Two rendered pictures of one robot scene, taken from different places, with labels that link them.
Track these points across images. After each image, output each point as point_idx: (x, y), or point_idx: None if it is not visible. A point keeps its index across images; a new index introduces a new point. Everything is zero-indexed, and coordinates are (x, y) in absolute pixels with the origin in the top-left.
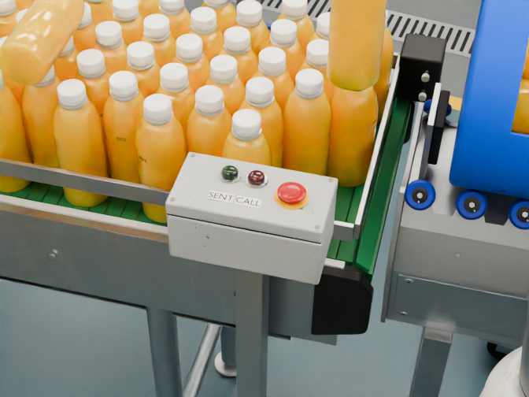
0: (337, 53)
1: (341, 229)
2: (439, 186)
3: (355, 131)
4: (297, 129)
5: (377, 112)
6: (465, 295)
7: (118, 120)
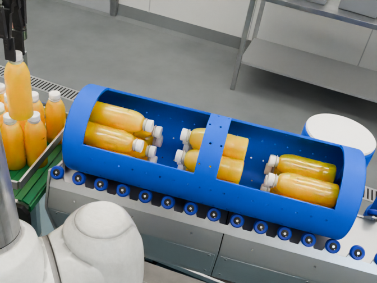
0: (8, 102)
1: (12, 183)
2: (73, 170)
3: (32, 142)
4: (3, 138)
5: (44, 135)
6: None
7: None
